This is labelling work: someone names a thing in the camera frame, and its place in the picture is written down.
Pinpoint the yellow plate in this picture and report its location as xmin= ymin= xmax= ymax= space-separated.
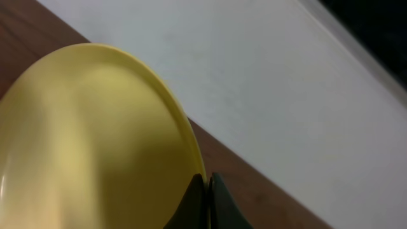
xmin=1 ymin=43 xmax=205 ymax=228

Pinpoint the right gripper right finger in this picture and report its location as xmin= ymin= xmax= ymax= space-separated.
xmin=209 ymin=173 xmax=253 ymax=229

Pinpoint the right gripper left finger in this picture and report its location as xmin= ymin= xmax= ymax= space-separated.
xmin=163 ymin=174 xmax=208 ymax=229

